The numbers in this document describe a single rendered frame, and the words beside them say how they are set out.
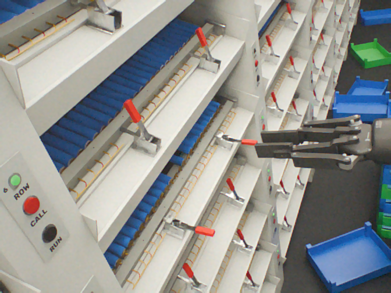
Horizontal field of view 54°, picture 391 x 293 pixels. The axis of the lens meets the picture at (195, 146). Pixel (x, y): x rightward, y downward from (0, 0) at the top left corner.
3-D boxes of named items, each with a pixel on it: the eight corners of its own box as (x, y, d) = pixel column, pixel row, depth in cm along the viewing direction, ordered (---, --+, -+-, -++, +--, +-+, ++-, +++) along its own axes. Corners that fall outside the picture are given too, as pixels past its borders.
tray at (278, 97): (304, 69, 164) (316, 40, 155) (266, 158, 123) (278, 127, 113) (260, 54, 168) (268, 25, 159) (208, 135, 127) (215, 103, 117)
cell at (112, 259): (89, 245, 68) (120, 261, 67) (82, 253, 67) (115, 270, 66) (88, 239, 67) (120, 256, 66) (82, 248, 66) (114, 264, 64)
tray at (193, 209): (250, 124, 105) (259, 97, 98) (141, 334, 63) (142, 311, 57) (184, 99, 109) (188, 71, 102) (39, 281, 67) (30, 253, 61)
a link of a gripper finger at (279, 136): (296, 131, 69) (297, 129, 70) (259, 133, 73) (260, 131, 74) (299, 145, 71) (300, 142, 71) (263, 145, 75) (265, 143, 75)
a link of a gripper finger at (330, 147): (361, 153, 64) (362, 158, 63) (293, 160, 69) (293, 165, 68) (358, 133, 62) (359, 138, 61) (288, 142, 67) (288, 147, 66)
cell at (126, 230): (108, 220, 72) (138, 233, 71) (102, 227, 71) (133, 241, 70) (107, 214, 71) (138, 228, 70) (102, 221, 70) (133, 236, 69)
